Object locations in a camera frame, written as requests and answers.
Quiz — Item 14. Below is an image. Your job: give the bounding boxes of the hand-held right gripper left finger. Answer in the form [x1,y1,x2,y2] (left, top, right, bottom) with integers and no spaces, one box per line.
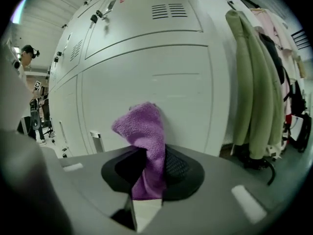
[40,144,148,235]

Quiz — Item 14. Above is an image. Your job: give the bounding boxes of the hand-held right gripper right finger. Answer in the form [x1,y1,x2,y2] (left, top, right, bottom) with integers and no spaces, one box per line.
[146,143,295,235]

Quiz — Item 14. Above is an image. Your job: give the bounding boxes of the purple wiping cloth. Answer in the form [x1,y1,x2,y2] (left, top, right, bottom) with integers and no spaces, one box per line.
[111,101,168,202]

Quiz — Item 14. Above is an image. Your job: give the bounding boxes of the grey metal locker door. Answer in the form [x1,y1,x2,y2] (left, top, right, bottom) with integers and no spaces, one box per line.
[80,44,214,158]

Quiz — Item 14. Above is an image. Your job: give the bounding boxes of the white tote bag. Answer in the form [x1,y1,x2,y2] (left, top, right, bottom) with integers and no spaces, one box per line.
[289,115,306,142]

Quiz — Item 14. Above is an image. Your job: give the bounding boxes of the green coat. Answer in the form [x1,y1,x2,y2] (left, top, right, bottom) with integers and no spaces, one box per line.
[224,8,285,161]

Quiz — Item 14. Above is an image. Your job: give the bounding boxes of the black backpack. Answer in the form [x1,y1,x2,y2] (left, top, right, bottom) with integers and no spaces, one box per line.
[283,79,313,154]

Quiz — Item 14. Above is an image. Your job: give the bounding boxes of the black garment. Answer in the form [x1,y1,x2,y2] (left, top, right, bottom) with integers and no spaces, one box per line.
[259,33,286,86]

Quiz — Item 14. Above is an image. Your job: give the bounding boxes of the hanging locker keys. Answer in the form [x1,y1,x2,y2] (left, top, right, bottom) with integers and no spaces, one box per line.
[48,7,111,159]

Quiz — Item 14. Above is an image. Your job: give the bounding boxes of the beige metal locker unit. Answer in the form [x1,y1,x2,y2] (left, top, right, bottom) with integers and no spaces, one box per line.
[47,0,237,160]

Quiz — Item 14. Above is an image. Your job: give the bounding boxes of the pink garment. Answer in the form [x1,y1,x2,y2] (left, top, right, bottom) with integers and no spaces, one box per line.
[251,7,308,118]

